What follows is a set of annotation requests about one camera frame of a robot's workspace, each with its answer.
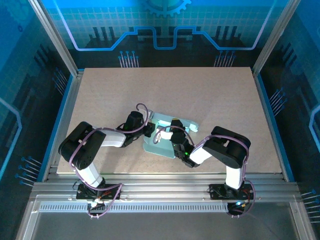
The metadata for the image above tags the black connector module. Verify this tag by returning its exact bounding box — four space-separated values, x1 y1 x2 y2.
226 201 248 219
86 201 108 219

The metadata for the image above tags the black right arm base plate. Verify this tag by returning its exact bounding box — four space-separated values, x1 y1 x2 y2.
208 183 255 201

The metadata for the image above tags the aluminium corner post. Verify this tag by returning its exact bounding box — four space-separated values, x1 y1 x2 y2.
251 0 303 75
27 0 85 77

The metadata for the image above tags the aluminium mounting rail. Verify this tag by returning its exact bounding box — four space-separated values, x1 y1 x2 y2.
29 173 302 203

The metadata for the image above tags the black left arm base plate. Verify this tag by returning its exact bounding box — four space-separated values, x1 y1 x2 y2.
75 183 121 201

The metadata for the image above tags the slotted grey cable duct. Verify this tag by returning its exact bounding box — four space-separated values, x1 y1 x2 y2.
38 202 230 214

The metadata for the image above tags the pale green paper box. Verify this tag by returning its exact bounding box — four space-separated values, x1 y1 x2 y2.
142 112 200 160

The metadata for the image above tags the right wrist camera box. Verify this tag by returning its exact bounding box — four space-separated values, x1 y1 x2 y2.
156 131 175 143

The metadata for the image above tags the aluminium side rail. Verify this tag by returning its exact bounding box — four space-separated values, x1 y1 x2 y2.
41 69 85 182
251 69 288 182

